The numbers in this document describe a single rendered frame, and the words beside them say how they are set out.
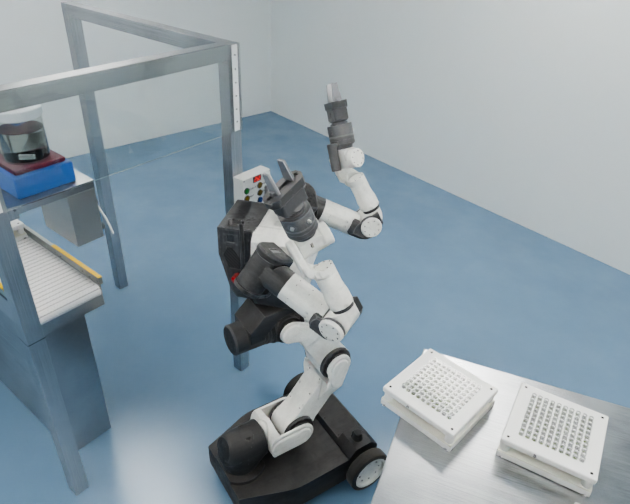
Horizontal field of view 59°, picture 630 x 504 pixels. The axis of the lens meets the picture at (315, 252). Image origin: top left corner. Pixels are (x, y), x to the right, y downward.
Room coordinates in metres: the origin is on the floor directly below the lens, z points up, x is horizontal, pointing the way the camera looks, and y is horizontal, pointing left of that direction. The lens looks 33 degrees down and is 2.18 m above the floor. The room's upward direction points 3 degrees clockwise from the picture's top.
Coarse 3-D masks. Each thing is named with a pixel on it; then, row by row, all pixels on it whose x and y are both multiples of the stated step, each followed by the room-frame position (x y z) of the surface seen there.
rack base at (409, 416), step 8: (384, 400) 1.16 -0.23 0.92; (392, 400) 1.15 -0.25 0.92; (392, 408) 1.13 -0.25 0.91; (400, 408) 1.12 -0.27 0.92; (488, 408) 1.15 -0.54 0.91; (400, 416) 1.11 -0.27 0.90; (408, 416) 1.10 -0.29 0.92; (416, 416) 1.10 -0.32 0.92; (480, 416) 1.11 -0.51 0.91; (416, 424) 1.07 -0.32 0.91; (424, 424) 1.07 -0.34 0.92; (472, 424) 1.08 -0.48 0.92; (424, 432) 1.05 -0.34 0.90; (432, 432) 1.04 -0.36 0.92; (440, 432) 1.04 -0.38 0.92; (464, 432) 1.05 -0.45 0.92; (440, 440) 1.02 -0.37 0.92; (456, 440) 1.02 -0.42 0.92; (448, 448) 1.00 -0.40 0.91
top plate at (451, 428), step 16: (432, 352) 1.32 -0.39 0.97; (416, 368) 1.24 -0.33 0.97; (400, 384) 1.17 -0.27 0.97; (480, 384) 1.19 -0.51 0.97; (400, 400) 1.12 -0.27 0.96; (416, 400) 1.12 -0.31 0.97; (480, 400) 1.13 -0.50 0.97; (432, 416) 1.06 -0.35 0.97; (464, 416) 1.06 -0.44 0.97; (448, 432) 1.01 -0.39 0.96
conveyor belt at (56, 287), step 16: (32, 240) 1.99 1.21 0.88; (32, 256) 1.87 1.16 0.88; (48, 256) 1.87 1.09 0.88; (32, 272) 1.76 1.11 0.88; (48, 272) 1.76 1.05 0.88; (64, 272) 1.77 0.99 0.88; (32, 288) 1.66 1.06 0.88; (48, 288) 1.66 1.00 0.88; (64, 288) 1.66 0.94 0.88; (80, 288) 1.67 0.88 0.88; (96, 288) 1.68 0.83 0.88; (48, 304) 1.57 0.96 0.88; (64, 304) 1.58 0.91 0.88; (80, 304) 1.62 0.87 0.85; (48, 320) 1.52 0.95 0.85
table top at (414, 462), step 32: (512, 384) 1.27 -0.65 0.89; (544, 384) 1.27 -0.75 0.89; (608, 416) 1.15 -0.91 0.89; (416, 448) 1.01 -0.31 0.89; (480, 448) 1.02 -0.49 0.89; (608, 448) 1.04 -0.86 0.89; (384, 480) 0.90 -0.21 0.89; (416, 480) 0.90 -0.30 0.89; (448, 480) 0.91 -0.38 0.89; (480, 480) 0.91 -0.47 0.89; (512, 480) 0.92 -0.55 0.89; (544, 480) 0.92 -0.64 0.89; (608, 480) 0.93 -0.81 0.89
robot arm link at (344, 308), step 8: (336, 272) 1.23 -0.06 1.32; (328, 280) 1.20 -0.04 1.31; (336, 280) 1.21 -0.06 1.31; (320, 288) 1.21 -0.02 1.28; (328, 288) 1.20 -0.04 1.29; (336, 288) 1.20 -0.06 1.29; (344, 288) 1.22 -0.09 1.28; (328, 296) 1.20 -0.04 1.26; (336, 296) 1.19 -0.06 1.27; (344, 296) 1.20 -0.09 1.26; (328, 304) 1.20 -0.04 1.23; (336, 304) 1.19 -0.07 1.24; (344, 304) 1.19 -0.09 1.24; (352, 304) 1.21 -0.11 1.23; (360, 304) 1.25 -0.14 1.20; (328, 312) 1.22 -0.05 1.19; (336, 312) 1.19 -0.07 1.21; (344, 312) 1.19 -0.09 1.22; (352, 312) 1.20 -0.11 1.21; (360, 312) 1.25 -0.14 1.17; (344, 320) 1.18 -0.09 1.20; (352, 320) 1.19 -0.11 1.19; (344, 328) 1.18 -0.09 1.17
